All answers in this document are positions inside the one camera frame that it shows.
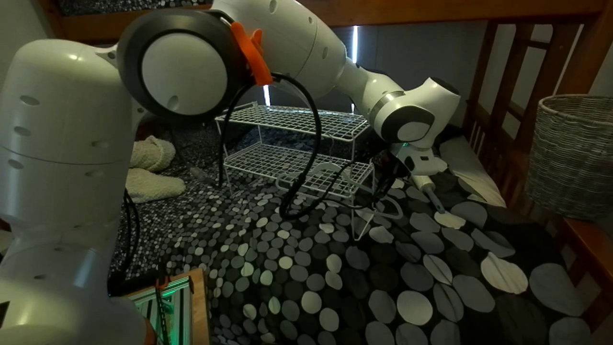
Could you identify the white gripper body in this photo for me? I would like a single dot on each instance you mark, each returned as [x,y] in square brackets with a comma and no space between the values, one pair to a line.
[418,161]

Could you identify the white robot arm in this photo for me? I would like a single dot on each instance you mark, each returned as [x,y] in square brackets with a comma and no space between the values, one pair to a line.
[67,125]

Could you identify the black spotted bed duvet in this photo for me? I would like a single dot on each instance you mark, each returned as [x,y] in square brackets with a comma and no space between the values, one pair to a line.
[474,276]

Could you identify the white lint roller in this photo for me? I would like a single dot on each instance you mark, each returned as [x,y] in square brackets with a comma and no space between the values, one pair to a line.
[426,184]

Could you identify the woven grey laundry basket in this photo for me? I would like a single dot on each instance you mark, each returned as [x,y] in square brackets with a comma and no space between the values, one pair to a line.
[571,160]

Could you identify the beige folded towel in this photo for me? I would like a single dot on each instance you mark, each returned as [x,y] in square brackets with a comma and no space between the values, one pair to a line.
[148,161]

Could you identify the wooden crate with green light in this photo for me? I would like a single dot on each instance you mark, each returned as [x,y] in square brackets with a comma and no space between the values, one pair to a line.
[175,311]

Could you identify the white wire shelf rack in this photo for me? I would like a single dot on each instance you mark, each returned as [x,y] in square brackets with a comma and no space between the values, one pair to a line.
[276,142]

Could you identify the wooden bunk bed frame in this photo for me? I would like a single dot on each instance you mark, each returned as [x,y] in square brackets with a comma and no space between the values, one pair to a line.
[531,48]

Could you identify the orange cable clip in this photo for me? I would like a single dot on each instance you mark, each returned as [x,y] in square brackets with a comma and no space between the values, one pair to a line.
[251,48]

